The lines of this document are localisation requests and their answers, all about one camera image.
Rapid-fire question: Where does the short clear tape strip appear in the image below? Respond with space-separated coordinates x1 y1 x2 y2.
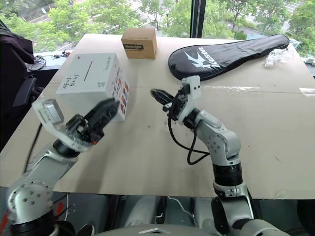
298 87 315 97

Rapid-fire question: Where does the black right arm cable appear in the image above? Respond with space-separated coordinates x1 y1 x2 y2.
167 117 211 166

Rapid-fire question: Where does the grey robot torso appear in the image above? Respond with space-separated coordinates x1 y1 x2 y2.
93 220 315 236

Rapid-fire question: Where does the bunch of keys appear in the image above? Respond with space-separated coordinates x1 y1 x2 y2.
51 49 74 60

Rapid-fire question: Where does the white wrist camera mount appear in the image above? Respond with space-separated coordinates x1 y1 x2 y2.
31 98 96 152
176 75 201 124

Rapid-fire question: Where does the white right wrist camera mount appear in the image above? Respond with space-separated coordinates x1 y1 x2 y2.
176 75 201 124

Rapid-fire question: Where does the black office chair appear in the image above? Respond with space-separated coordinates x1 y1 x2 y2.
0 19 44 152

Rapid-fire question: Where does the crumpled clear plastic wrap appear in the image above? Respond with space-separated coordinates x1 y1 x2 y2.
264 48 295 68

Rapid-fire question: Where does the black racket cover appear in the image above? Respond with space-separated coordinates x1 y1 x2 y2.
167 33 291 82

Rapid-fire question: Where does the thin white cable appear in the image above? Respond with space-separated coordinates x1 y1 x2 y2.
168 196 195 220

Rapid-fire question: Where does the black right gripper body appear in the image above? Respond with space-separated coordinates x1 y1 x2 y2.
163 85 192 121

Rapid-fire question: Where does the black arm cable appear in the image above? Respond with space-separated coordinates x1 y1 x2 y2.
23 122 43 174
167 117 211 166

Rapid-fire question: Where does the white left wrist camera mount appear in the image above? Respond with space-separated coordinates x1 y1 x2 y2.
31 98 96 152

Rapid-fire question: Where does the long clear tape strip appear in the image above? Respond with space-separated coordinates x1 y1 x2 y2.
203 84 261 93

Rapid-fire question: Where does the white box with slot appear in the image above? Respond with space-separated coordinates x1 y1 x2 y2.
55 53 130 123

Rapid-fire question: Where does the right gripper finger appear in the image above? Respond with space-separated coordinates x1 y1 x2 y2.
154 94 173 112
150 88 175 102

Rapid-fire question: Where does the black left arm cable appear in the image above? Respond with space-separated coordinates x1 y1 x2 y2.
23 122 43 174

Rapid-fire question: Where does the brown cardboard box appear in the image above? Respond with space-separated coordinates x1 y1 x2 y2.
121 27 158 60

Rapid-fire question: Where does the black cable on sill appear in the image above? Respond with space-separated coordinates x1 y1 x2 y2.
31 55 47 72

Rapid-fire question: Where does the dark window frame post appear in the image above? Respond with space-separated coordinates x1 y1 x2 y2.
189 0 207 39

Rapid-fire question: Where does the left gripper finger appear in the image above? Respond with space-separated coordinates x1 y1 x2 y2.
94 101 121 135
83 98 116 123

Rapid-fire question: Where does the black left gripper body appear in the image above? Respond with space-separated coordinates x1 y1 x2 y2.
65 114 106 146

